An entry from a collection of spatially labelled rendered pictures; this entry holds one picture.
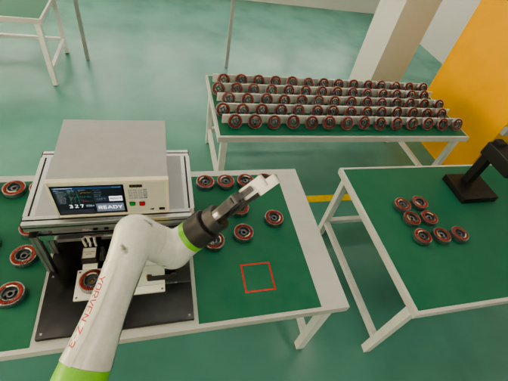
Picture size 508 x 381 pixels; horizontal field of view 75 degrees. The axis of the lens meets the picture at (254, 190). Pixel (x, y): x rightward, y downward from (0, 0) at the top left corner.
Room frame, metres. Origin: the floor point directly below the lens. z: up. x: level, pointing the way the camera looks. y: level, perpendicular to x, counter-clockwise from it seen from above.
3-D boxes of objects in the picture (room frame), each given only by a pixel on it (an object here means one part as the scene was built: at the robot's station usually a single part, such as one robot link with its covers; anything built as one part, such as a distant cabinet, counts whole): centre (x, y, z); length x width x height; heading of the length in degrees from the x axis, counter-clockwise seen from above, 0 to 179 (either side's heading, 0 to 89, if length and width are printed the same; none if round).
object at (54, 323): (0.69, 0.51, 0.76); 0.64 x 0.47 x 0.02; 111
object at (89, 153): (0.98, 0.61, 1.22); 0.44 x 0.39 x 0.20; 111
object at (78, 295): (0.63, 0.62, 0.78); 0.15 x 0.15 x 0.01; 21
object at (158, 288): (0.72, 0.39, 0.78); 0.15 x 0.15 x 0.01; 21
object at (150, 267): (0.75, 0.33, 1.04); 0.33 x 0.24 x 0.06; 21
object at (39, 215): (0.97, 0.62, 1.09); 0.68 x 0.44 x 0.05; 111
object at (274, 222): (1.27, -0.15, 0.77); 0.11 x 0.11 x 0.04
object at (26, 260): (0.69, 0.99, 0.77); 0.11 x 0.11 x 0.04
